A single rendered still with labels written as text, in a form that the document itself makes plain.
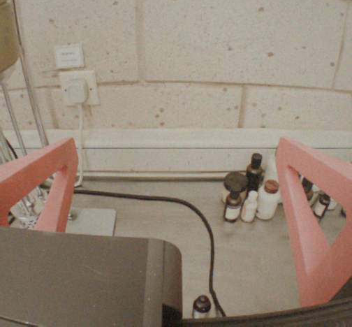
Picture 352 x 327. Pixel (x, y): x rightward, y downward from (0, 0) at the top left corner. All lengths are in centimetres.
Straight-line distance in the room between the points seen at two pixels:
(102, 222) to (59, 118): 27
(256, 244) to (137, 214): 26
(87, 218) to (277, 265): 40
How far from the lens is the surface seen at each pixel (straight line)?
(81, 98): 64
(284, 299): 55
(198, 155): 67
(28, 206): 46
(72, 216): 63
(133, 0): 58
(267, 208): 62
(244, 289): 54
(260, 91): 66
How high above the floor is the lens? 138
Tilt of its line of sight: 37 degrees down
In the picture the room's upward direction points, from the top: straight up
